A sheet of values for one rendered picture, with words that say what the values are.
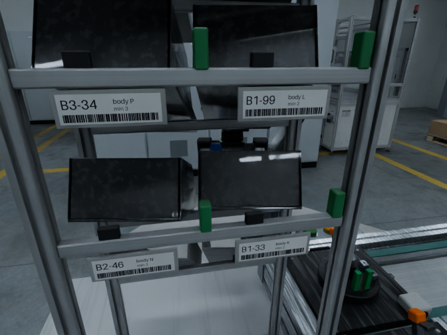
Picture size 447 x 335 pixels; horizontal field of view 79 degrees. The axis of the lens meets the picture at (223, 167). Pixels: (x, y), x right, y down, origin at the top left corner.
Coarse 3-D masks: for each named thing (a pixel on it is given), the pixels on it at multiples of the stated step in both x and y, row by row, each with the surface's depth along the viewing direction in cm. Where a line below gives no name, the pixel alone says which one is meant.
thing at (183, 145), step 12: (192, 60) 316; (192, 96) 330; (156, 132) 338; (168, 132) 341; (180, 132) 344; (192, 132) 346; (204, 132) 349; (156, 144) 343; (168, 144) 346; (180, 144) 348; (192, 144) 352; (156, 156) 349; (168, 156) 352; (180, 156) 354; (192, 156) 358; (192, 168) 364
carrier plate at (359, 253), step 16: (304, 256) 75; (320, 256) 75; (368, 256) 75; (304, 272) 70; (384, 272) 70; (304, 288) 65; (320, 288) 65; (384, 288) 65; (400, 288) 65; (320, 304) 60; (352, 304) 60; (368, 304) 60; (384, 304) 60; (352, 320) 57; (368, 320) 57; (384, 320) 57; (400, 320) 57
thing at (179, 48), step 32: (64, 0) 26; (96, 0) 26; (128, 0) 26; (160, 0) 26; (64, 32) 25; (96, 32) 25; (128, 32) 25; (160, 32) 25; (32, 64) 25; (96, 64) 25; (128, 64) 25; (160, 64) 25
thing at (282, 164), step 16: (208, 160) 34; (224, 160) 34; (240, 160) 34; (256, 160) 34; (272, 160) 34; (288, 160) 34; (208, 176) 34; (224, 176) 34; (240, 176) 34; (256, 176) 34; (272, 176) 34; (288, 176) 34; (208, 192) 34; (224, 192) 34; (240, 192) 34; (256, 192) 34; (272, 192) 34; (288, 192) 34; (224, 208) 34; (240, 208) 34; (256, 208) 34; (272, 208) 34; (288, 208) 34
